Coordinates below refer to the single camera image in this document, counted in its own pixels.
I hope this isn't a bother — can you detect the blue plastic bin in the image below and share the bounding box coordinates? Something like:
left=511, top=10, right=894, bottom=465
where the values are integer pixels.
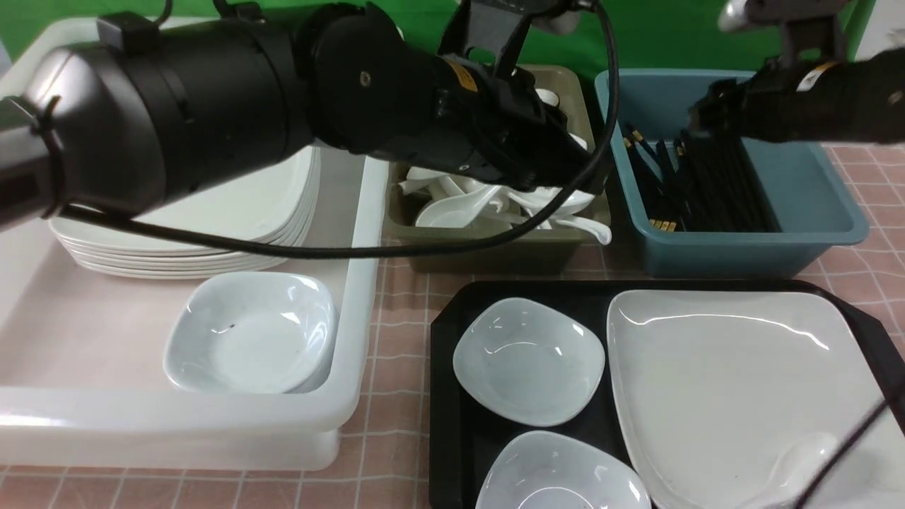
left=611, top=69, right=870, bottom=279

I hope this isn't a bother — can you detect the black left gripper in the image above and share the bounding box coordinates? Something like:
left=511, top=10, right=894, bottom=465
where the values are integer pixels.
left=395, top=56, right=602, bottom=194

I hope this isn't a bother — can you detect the white bowl in tub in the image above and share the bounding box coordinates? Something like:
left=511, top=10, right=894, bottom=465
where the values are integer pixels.
left=163, top=271, right=339, bottom=394

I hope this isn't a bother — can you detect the white bowl tray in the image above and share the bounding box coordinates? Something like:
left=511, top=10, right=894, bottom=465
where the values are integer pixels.
left=452, top=298, right=607, bottom=428
left=475, top=431, right=652, bottom=508

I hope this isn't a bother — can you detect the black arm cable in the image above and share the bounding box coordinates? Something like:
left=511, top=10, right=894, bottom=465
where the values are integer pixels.
left=60, top=0, right=621, bottom=259

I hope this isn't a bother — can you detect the olive green plastic bin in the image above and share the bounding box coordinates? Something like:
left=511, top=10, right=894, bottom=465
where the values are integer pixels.
left=384, top=64, right=597, bottom=275

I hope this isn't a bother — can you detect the pile of black chopsticks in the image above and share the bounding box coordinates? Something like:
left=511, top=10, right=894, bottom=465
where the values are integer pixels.
left=622, top=123, right=781, bottom=234

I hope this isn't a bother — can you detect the stack of white square plates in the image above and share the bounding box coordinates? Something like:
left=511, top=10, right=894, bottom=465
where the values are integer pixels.
left=48, top=148, right=321, bottom=280

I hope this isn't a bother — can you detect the white ceramic soup spoon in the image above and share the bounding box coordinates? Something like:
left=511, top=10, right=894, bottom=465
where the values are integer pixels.
left=738, top=432, right=839, bottom=508

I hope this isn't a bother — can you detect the black plastic serving tray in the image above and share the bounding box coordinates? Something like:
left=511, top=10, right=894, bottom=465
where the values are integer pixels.
left=428, top=279, right=904, bottom=508

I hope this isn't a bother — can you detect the pink checkered tablecloth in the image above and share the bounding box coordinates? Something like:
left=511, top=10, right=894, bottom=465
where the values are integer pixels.
left=2, top=145, right=904, bottom=508

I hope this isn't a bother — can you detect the pile of white spoons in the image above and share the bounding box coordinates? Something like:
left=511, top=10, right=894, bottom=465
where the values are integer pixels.
left=397, top=167, right=613, bottom=245

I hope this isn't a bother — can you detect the large white square plate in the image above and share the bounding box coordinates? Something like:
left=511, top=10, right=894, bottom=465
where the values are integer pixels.
left=607, top=289, right=903, bottom=508

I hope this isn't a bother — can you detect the green backdrop cloth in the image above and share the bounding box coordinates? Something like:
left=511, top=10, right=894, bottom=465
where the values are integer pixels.
left=0, top=0, right=873, bottom=78

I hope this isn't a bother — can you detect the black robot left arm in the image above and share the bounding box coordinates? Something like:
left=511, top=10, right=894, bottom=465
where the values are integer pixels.
left=2, top=1, right=592, bottom=228

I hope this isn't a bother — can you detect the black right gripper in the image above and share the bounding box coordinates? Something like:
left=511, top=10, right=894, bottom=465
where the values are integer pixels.
left=688, top=60, right=821, bottom=143

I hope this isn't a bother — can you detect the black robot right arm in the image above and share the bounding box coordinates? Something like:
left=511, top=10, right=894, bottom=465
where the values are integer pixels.
left=689, top=47, right=904, bottom=145

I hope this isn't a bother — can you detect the large white plastic tub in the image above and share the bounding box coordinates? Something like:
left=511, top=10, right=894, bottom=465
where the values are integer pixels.
left=0, top=18, right=397, bottom=472

